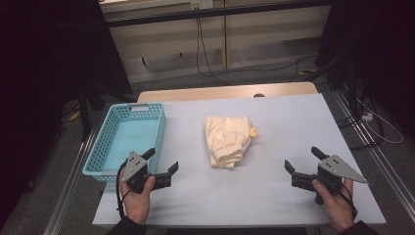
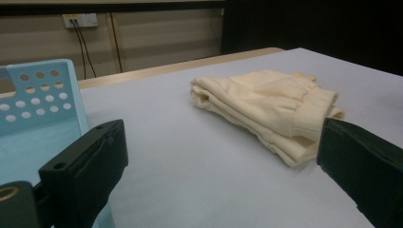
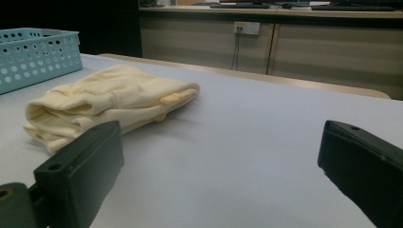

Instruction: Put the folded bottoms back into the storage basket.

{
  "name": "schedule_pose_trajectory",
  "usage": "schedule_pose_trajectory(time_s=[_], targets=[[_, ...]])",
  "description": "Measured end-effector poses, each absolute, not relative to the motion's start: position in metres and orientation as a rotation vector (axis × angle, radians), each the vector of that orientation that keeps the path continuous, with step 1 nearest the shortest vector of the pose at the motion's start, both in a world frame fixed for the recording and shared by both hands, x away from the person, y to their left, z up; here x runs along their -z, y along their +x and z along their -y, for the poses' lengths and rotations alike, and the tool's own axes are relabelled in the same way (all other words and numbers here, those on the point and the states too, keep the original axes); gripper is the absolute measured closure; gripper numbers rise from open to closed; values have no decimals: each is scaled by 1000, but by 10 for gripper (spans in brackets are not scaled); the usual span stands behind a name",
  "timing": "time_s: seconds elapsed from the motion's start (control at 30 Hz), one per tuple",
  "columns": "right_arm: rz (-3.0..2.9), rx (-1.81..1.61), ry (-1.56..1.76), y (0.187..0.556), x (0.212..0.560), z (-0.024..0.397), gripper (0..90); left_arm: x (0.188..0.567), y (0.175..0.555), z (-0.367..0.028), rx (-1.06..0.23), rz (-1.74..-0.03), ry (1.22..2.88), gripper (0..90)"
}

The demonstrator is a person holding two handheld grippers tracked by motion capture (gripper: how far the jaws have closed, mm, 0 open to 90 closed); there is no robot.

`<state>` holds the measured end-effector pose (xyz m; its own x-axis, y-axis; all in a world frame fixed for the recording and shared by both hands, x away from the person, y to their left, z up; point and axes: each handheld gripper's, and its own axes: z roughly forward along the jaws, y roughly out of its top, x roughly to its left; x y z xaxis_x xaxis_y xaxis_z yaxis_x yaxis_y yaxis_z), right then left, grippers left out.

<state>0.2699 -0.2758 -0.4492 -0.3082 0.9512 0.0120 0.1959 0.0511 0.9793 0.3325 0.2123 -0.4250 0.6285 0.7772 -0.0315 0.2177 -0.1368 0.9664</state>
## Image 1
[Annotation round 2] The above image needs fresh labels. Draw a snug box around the black floor cable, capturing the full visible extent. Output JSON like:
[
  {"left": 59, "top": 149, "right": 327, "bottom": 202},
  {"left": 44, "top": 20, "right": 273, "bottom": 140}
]
[{"left": 224, "top": 54, "right": 319, "bottom": 83}]

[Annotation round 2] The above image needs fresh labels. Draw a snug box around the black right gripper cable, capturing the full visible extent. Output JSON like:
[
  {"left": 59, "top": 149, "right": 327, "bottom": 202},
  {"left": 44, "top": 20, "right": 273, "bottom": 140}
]
[{"left": 326, "top": 180, "right": 359, "bottom": 220}]

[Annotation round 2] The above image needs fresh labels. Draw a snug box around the beige wooden cabinet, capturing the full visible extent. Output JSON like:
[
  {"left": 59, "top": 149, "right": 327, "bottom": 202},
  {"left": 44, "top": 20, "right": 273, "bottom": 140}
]
[{"left": 98, "top": 0, "right": 332, "bottom": 84}]

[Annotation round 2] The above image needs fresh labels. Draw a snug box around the black hanging cable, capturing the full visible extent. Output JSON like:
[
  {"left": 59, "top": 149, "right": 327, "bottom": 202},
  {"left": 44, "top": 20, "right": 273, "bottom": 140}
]
[{"left": 195, "top": 7, "right": 229, "bottom": 85}]

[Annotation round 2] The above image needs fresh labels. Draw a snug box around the wooden table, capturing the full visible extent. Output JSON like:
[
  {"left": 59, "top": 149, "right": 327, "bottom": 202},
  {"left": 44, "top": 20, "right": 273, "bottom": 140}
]
[{"left": 137, "top": 81, "right": 319, "bottom": 104}]

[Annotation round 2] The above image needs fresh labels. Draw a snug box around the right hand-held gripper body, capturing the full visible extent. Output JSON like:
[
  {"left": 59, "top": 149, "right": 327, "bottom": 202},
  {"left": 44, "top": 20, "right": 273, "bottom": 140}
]
[{"left": 292, "top": 154, "right": 369, "bottom": 206}]

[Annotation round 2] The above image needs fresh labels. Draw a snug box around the person's right hand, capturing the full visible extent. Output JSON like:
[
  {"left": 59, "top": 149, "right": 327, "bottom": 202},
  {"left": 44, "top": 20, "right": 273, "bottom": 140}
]
[{"left": 311, "top": 178, "right": 357, "bottom": 233}]

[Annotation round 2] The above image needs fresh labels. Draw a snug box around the teal plastic basket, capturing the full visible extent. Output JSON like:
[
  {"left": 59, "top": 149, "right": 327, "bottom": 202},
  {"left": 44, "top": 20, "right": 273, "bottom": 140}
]
[{"left": 81, "top": 103, "right": 167, "bottom": 183}]

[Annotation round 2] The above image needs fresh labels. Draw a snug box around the cream garment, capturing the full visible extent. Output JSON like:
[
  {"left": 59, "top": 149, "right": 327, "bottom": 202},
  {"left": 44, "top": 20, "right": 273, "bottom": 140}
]
[{"left": 204, "top": 116, "right": 258, "bottom": 169}]

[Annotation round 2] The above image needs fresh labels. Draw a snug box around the person's left hand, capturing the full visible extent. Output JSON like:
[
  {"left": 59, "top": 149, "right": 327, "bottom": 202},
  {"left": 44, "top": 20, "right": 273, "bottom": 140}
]
[{"left": 118, "top": 167, "right": 157, "bottom": 226}]

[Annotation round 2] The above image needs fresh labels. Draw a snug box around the pale grey table mat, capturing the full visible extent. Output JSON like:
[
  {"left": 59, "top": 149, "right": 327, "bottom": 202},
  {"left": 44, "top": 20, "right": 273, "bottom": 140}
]
[{"left": 92, "top": 93, "right": 388, "bottom": 228}]

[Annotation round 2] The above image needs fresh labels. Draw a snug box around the white wall socket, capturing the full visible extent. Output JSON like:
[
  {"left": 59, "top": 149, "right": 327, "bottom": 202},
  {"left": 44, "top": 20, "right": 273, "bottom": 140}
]
[{"left": 190, "top": 0, "right": 214, "bottom": 10}]

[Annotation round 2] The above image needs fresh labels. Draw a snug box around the black metal stand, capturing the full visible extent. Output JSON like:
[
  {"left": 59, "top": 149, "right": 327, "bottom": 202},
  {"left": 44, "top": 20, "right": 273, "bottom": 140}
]
[{"left": 76, "top": 81, "right": 138, "bottom": 143}]

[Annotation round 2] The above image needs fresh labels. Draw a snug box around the aluminium floor rail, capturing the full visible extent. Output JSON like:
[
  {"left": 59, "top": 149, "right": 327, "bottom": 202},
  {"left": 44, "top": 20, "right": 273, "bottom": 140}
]
[
  {"left": 331, "top": 89, "right": 415, "bottom": 224},
  {"left": 42, "top": 128, "right": 99, "bottom": 235}
]

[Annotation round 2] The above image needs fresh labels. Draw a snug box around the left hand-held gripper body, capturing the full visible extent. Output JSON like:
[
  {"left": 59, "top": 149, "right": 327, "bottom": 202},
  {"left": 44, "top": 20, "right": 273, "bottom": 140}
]
[{"left": 122, "top": 151, "right": 172, "bottom": 194}]

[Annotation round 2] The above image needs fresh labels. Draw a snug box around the white cable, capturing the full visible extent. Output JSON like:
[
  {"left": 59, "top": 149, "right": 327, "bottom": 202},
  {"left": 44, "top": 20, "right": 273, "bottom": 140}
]
[{"left": 355, "top": 97, "right": 405, "bottom": 145}]

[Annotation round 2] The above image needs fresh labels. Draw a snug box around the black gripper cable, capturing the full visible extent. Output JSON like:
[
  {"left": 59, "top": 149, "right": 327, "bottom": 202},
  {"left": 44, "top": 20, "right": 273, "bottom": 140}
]
[
  {"left": 115, "top": 162, "right": 132, "bottom": 220},
  {"left": 326, "top": 180, "right": 359, "bottom": 220}
]

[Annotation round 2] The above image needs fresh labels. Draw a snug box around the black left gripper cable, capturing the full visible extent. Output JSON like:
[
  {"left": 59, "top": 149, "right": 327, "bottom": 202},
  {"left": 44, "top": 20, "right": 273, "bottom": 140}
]
[{"left": 115, "top": 162, "right": 132, "bottom": 220}]

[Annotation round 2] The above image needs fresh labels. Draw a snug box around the black curtain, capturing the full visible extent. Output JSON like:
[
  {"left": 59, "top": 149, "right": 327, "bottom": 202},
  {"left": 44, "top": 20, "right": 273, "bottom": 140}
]
[
  {"left": 314, "top": 0, "right": 415, "bottom": 140},
  {"left": 0, "top": 0, "right": 133, "bottom": 226}
]

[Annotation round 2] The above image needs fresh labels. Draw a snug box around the black cable bundle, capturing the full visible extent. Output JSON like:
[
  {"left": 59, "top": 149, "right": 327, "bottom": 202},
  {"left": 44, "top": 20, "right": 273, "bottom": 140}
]
[{"left": 336, "top": 91, "right": 388, "bottom": 151}]

